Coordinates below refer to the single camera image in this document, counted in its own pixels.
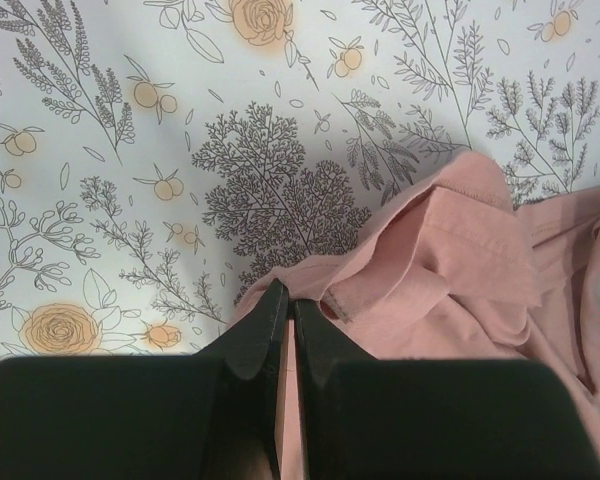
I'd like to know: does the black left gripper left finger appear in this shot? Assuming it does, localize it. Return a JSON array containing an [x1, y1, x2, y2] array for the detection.
[[0, 282, 289, 479]]

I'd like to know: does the pink graphic t-shirt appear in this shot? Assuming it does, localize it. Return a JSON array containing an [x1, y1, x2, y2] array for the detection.
[[236, 152, 600, 458]]

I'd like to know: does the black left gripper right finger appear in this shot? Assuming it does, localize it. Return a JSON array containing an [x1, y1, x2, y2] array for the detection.
[[293, 300, 600, 479]]

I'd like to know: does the floral patterned table mat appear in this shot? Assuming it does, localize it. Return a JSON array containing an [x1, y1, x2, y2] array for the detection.
[[0, 1, 600, 360]]

